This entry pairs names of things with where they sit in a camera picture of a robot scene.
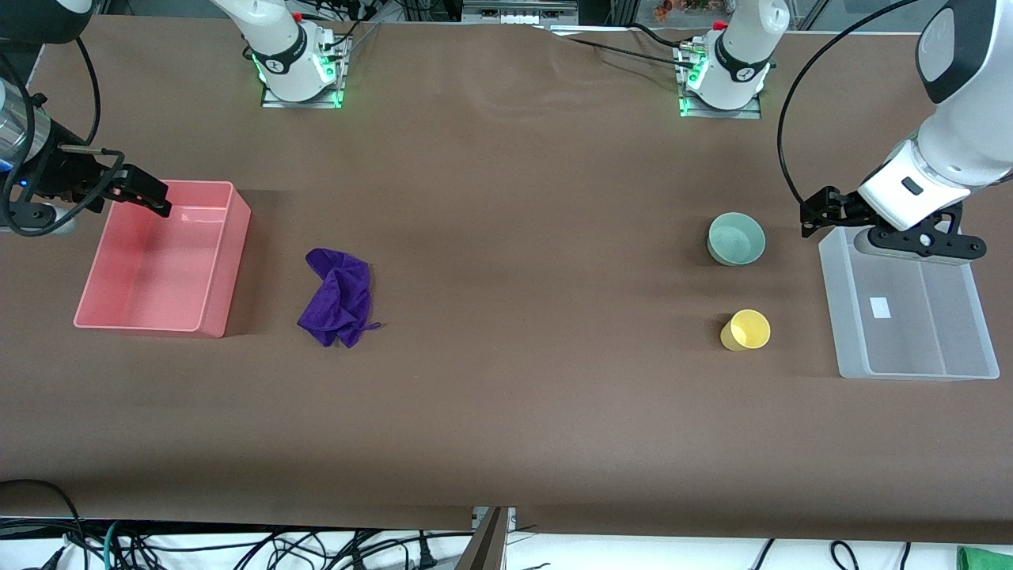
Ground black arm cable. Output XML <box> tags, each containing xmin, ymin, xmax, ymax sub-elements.
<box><xmin>0</xmin><ymin>36</ymin><xmax>127</xmax><ymax>238</ymax></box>
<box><xmin>777</xmin><ymin>0</ymin><xmax>923</xmax><ymax>208</ymax></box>

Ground green bowl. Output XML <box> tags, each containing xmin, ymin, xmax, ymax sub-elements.
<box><xmin>707</xmin><ymin>212</ymin><xmax>766</xmax><ymax>267</ymax></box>

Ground yellow cup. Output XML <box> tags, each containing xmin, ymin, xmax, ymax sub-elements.
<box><xmin>720</xmin><ymin>310</ymin><xmax>772</xmax><ymax>352</ymax></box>

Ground orange background objects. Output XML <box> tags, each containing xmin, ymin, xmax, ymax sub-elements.
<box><xmin>654</xmin><ymin>0</ymin><xmax>715</xmax><ymax>22</ymax></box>

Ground translucent plastic bin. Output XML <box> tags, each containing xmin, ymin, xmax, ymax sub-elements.
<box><xmin>818</xmin><ymin>226</ymin><xmax>1000</xmax><ymax>382</ymax></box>

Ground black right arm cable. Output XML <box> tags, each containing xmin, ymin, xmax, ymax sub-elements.
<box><xmin>0</xmin><ymin>36</ymin><xmax>127</xmax><ymax>238</ymax></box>

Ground green object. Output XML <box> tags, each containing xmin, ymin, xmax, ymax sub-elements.
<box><xmin>956</xmin><ymin>545</ymin><xmax>1013</xmax><ymax>570</ymax></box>

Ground black looped floor cable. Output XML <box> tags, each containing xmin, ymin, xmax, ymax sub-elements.
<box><xmin>0</xmin><ymin>478</ymin><xmax>86</xmax><ymax>570</ymax></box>

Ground brown table cover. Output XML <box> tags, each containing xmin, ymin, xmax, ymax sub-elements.
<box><xmin>0</xmin><ymin>14</ymin><xmax>1013</xmax><ymax>533</ymax></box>

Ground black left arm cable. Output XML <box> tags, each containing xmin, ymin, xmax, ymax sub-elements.
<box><xmin>777</xmin><ymin>0</ymin><xmax>923</xmax><ymax>208</ymax></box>

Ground white power strip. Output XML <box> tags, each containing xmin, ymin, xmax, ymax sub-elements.
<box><xmin>461</xmin><ymin>0</ymin><xmax>580</xmax><ymax>25</ymax></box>

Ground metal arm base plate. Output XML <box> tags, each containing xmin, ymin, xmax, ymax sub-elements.
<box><xmin>260</xmin><ymin>33</ymin><xmax>350</xmax><ymax>110</ymax></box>
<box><xmin>678</xmin><ymin>41</ymin><xmax>763</xmax><ymax>120</ymax></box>

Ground metal table frame post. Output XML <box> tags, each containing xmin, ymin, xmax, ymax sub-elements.
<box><xmin>457</xmin><ymin>507</ymin><xmax>518</xmax><ymax>570</ymax></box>

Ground black cable on table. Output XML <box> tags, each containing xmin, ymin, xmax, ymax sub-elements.
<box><xmin>544</xmin><ymin>22</ymin><xmax>697</xmax><ymax>64</ymax></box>

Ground purple cloth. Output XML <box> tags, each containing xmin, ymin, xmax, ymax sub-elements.
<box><xmin>298</xmin><ymin>249</ymin><xmax>381</xmax><ymax>349</ymax></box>

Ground pink plastic bin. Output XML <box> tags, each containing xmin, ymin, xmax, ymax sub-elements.
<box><xmin>74</xmin><ymin>180</ymin><xmax>252</xmax><ymax>339</ymax></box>

